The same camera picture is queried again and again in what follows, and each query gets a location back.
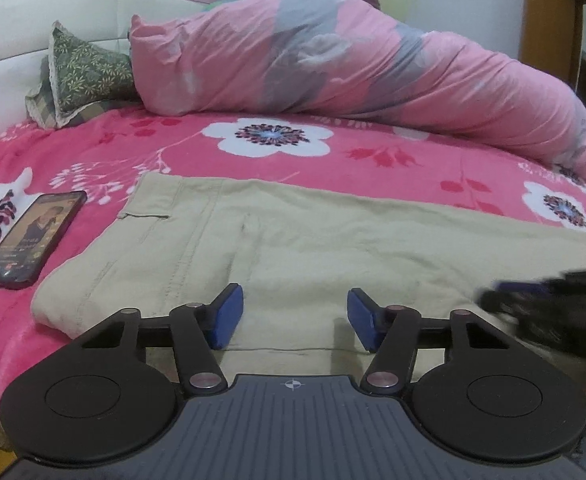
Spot green floral pillow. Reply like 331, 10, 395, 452
48, 21, 136, 128

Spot black smartphone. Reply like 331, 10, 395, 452
0, 191, 88, 291

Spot brown wooden door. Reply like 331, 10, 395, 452
520, 0, 586, 133

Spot pink floral bed blanket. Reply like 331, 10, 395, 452
0, 105, 586, 421

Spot beige pants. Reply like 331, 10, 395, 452
32, 172, 586, 363

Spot white pink bed headboard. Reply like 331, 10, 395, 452
0, 0, 221, 147

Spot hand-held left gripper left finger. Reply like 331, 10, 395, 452
80, 282, 245, 395

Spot plaid grey pillow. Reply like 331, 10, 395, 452
25, 55, 124, 128

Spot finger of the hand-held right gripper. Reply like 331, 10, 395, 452
478, 279, 555, 315

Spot pink grey floral quilt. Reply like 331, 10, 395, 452
129, 0, 586, 196

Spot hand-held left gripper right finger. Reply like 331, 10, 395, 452
347, 287, 509, 395

